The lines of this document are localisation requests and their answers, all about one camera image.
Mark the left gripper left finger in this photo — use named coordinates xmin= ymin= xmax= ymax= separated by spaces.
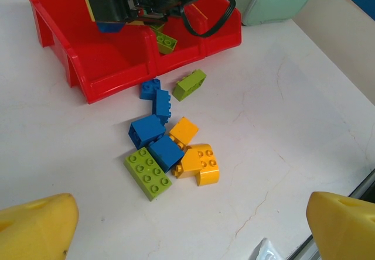
xmin=0 ymin=193 xmax=79 ymax=260

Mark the clear plastic bag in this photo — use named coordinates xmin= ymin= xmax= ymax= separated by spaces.
xmin=251 ymin=238 xmax=296 ymax=260

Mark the yellow lego brick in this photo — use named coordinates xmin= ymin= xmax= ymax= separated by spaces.
xmin=168 ymin=116 xmax=200 ymax=146
xmin=195 ymin=143 xmax=221 ymax=187
xmin=171 ymin=148 xmax=203 ymax=180

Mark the blue lego brick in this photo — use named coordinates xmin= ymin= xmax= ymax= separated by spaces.
xmin=152 ymin=89 xmax=172 ymax=126
xmin=96 ymin=22 xmax=125 ymax=34
xmin=128 ymin=114 xmax=166 ymax=150
xmin=146 ymin=134 xmax=185 ymax=174
xmin=139 ymin=78 xmax=162 ymax=100

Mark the red plastic bin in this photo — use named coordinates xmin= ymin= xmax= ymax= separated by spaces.
xmin=146 ymin=16 xmax=206 ymax=76
xmin=202 ymin=0 xmax=243 ymax=59
xmin=21 ymin=0 xmax=156 ymax=105

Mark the black right camera cable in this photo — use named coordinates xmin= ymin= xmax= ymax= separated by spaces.
xmin=179 ymin=0 xmax=237 ymax=37

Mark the green lego brick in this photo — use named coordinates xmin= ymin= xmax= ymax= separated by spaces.
xmin=154 ymin=28 xmax=178 ymax=55
xmin=172 ymin=69 xmax=207 ymax=102
xmin=124 ymin=147 xmax=173 ymax=204

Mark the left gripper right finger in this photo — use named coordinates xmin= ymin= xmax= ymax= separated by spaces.
xmin=306 ymin=191 xmax=375 ymax=260

